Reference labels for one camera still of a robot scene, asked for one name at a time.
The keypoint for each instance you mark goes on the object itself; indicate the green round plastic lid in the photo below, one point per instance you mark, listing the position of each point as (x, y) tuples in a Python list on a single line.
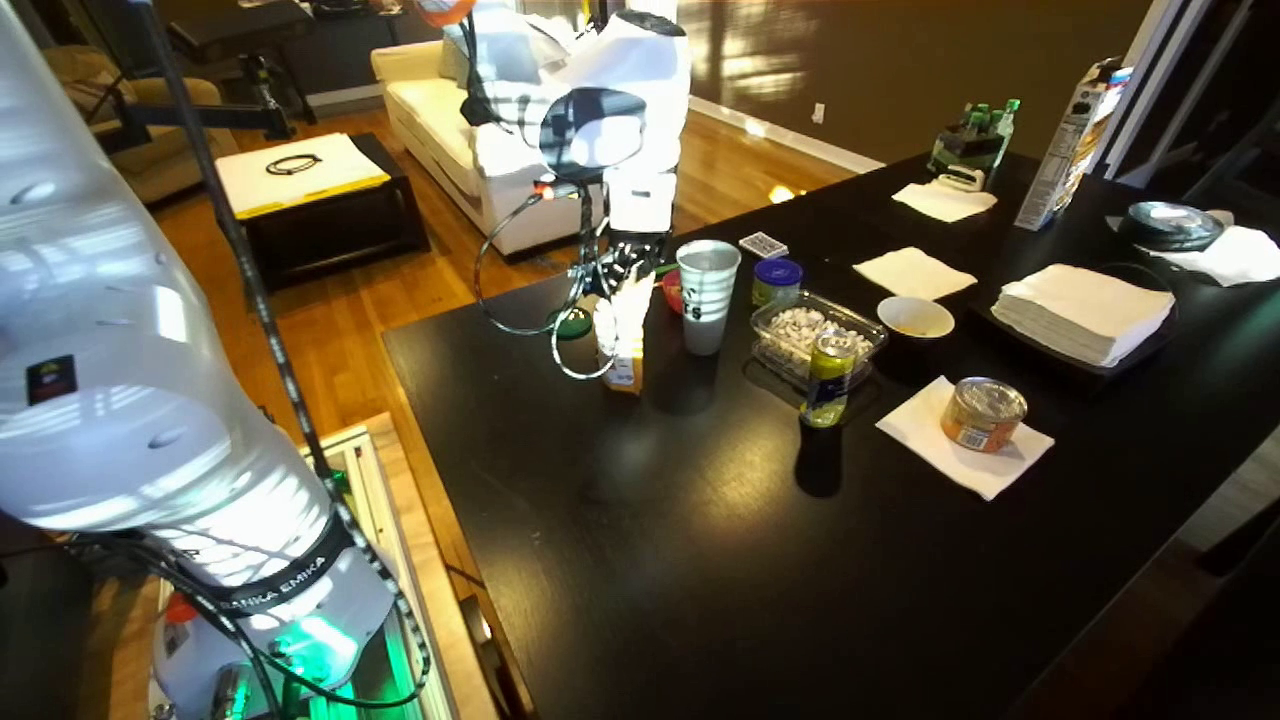
[(571, 325)]

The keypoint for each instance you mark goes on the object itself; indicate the white wall outlet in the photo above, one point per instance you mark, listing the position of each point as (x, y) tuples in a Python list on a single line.
[(817, 112)]

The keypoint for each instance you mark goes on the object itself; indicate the white square paper napkin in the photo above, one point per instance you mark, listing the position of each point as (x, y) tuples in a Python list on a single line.
[(915, 274)]

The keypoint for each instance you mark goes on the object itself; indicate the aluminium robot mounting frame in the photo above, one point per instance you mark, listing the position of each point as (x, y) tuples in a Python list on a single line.
[(402, 560)]

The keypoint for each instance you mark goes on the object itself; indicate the white crumpled paper napkin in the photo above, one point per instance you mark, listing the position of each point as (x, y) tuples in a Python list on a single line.
[(945, 196)]

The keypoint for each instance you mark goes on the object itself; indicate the white paper cup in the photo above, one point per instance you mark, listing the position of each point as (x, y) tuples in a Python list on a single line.
[(706, 292)]

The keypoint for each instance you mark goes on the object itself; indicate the green plastic bottles pack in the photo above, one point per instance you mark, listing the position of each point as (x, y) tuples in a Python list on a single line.
[(976, 133)]

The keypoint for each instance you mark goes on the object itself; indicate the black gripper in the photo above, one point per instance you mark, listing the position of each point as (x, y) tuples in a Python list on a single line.
[(621, 257)]

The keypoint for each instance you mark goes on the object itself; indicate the beige armchair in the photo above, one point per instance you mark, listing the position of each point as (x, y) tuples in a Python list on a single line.
[(144, 133)]

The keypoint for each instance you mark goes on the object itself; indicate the small jar with blue lid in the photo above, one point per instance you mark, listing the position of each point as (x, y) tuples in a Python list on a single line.
[(777, 280)]

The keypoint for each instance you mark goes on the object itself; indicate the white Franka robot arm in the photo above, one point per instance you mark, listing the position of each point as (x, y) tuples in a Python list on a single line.
[(123, 372)]

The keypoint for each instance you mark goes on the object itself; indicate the stack of white napkins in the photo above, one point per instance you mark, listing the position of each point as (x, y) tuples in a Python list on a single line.
[(1081, 308)]

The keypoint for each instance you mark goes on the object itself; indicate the black ottoman with yellow cushion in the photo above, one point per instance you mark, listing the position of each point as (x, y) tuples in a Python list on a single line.
[(314, 203)]

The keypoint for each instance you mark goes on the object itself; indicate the playing card deck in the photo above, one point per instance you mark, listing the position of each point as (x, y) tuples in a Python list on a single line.
[(762, 244)]

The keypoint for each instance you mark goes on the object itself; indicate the open tin can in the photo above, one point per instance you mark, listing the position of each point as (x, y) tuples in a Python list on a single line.
[(986, 412)]

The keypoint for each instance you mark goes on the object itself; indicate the clear plastic food container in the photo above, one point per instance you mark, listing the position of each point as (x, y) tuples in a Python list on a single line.
[(802, 335)]

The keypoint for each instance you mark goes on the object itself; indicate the glass cup on napkin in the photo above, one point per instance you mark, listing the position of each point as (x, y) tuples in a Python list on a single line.
[(960, 461)]

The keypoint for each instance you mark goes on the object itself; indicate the small white bowl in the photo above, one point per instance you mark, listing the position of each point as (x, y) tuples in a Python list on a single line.
[(915, 318)]

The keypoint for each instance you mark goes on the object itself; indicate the white sofa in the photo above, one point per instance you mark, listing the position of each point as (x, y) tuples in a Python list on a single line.
[(424, 124)]

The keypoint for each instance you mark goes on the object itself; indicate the white cloth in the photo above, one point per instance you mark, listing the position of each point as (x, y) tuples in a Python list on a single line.
[(1235, 253)]

